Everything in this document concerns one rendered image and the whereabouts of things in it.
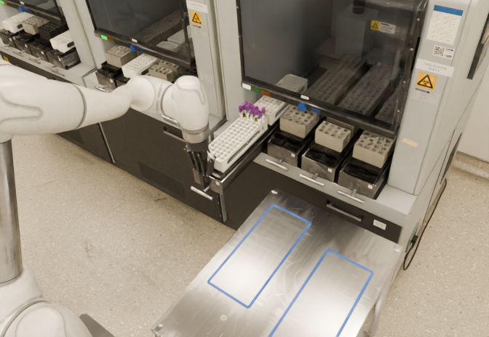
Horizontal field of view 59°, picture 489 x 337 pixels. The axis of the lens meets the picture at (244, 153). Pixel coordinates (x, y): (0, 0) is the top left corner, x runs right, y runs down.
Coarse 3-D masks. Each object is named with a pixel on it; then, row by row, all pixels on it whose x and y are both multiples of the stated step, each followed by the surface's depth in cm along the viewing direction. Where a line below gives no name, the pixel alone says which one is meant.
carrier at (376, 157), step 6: (354, 144) 152; (360, 144) 153; (354, 150) 154; (360, 150) 152; (366, 150) 150; (372, 150) 151; (378, 150) 149; (354, 156) 156; (360, 156) 154; (366, 156) 152; (372, 156) 151; (378, 156) 149; (384, 156) 147; (372, 162) 152; (378, 162) 150; (384, 162) 151
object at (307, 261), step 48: (240, 240) 132; (288, 240) 131; (336, 240) 130; (384, 240) 129; (192, 288) 121; (240, 288) 120; (288, 288) 119; (336, 288) 118; (384, 288) 140; (192, 336) 111; (240, 336) 110; (288, 336) 109; (336, 336) 109
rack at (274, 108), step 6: (264, 96) 180; (258, 102) 178; (264, 102) 177; (270, 102) 178; (276, 102) 178; (282, 102) 176; (270, 108) 175; (276, 108) 173; (282, 108) 182; (270, 114) 170; (276, 114) 180; (270, 120) 172
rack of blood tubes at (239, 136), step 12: (240, 120) 169; (264, 120) 168; (228, 132) 164; (240, 132) 163; (252, 132) 163; (216, 144) 159; (228, 144) 159; (240, 144) 158; (252, 144) 166; (216, 156) 155; (228, 156) 154; (216, 168) 156
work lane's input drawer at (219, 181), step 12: (288, 108) 180; (264, 132) 170; (264, 144) 170; (240, 156) 160; (252, 156) 165; (228, 168) 156; (240, 168) 161; (216, 180) 154; (228, 180) 156; (204, 192) 157
